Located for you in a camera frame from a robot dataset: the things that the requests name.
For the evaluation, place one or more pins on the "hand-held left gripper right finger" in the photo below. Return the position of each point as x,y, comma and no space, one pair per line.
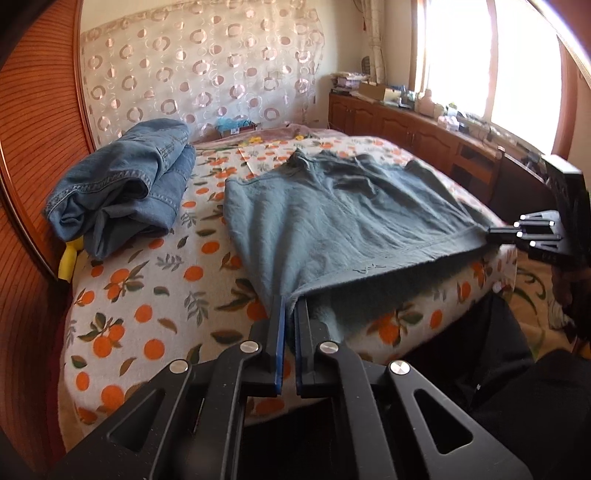
302,344

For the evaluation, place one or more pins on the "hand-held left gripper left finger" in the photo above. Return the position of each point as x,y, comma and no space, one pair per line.
278,341

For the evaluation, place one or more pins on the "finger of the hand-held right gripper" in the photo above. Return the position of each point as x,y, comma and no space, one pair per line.
535,225
503,236

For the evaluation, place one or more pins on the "grey-blue t-shirt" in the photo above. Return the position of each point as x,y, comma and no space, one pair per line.
332,221

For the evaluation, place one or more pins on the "white tissue box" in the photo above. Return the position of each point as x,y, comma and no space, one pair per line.
447,122

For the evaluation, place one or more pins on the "orange fruit print bed sheet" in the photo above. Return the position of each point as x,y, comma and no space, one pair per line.
152,314

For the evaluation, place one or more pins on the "window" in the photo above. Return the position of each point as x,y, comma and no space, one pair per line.
508,69

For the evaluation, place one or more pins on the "pink bottle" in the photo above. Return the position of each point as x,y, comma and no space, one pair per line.
425,102

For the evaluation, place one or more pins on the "person's dark clothing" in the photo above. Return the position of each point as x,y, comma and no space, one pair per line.
508,392

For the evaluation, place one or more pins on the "wooden sideboard cabinet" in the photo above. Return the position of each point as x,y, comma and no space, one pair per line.
392,124

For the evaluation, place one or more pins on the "open cardboard box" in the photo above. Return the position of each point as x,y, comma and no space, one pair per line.
376,92

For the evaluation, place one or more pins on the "small cardboard box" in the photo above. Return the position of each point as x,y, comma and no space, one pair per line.
242,130

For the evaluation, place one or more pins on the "stack of papers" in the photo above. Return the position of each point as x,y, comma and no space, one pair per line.
348,81

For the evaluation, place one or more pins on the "folded blue jeans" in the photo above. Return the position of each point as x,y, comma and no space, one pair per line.
124,184

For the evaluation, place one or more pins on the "yellow plush toy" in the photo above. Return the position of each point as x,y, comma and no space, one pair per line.
69,263

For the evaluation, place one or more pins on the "blue plastic bag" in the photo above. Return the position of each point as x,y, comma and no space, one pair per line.
231,122

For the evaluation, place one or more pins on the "beige window curtain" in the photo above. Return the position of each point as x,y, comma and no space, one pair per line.
374,37

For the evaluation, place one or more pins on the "circle pattern sheer curtain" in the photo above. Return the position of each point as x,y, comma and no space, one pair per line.
207,60

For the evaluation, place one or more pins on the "wooden headboard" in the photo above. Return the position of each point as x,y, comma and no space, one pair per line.
37,138

